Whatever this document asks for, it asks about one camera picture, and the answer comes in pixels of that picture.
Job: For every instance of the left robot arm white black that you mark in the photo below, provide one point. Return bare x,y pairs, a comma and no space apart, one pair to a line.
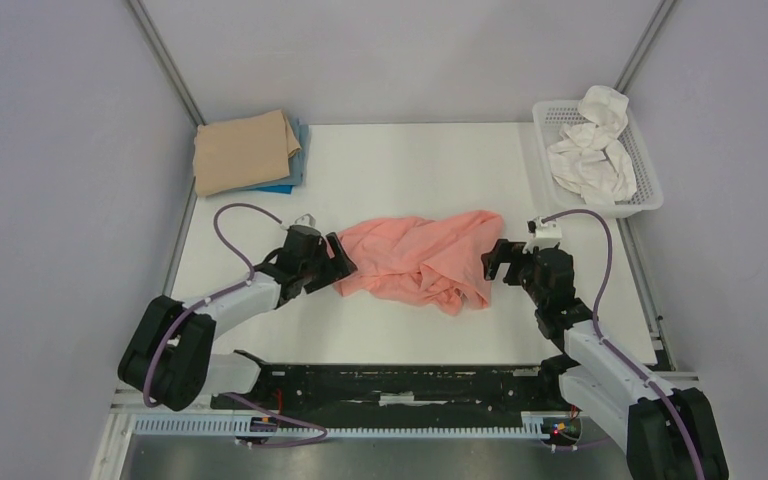
170,357

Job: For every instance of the white plastic basket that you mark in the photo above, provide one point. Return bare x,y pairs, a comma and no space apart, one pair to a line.
548,118

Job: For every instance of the folded bright blue t shirt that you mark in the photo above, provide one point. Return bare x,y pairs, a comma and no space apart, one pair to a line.
278,189

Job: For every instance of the aluminium frame post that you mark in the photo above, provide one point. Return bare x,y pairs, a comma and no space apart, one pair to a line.
636,60
163,57

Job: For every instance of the right aluminium frame post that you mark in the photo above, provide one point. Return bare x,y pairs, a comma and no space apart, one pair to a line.
636,60

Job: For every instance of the white slotted cable duct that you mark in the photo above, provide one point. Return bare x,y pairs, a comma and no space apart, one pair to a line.
248,426

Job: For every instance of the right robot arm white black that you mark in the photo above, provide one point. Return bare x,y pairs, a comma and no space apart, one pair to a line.
664,431

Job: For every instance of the salmon pink t shirt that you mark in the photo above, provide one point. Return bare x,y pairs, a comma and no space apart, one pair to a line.
420,262

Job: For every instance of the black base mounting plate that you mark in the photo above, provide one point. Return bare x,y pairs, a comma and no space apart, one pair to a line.
411,396

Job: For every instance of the crumpled white t shirt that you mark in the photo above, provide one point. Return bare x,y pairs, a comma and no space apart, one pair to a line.
589,160

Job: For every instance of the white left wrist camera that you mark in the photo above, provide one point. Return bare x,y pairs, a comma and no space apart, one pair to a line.
305,220

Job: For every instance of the folded beige t shirt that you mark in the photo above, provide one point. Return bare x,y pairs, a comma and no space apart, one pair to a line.
243,152

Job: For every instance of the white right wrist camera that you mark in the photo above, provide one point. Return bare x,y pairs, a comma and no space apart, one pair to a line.
544,232

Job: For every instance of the small electronics board with leds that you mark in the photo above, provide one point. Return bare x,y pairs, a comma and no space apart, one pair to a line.
567,431

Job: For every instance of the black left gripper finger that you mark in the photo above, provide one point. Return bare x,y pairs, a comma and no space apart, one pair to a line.
334,248
329,272

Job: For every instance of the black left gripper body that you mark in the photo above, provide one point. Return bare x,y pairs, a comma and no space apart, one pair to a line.
318,266

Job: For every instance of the left aluminium frame post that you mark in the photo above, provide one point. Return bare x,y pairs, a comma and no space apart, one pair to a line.
163,57

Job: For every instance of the folded grey blue t shirt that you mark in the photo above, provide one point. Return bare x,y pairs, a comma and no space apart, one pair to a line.
297,162

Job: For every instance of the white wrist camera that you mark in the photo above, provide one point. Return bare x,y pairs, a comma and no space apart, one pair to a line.
305,220
544,232

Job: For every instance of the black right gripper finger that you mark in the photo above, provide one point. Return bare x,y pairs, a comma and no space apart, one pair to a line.
491,262
507,247

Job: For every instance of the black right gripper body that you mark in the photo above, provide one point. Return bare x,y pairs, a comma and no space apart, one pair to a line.
513,262

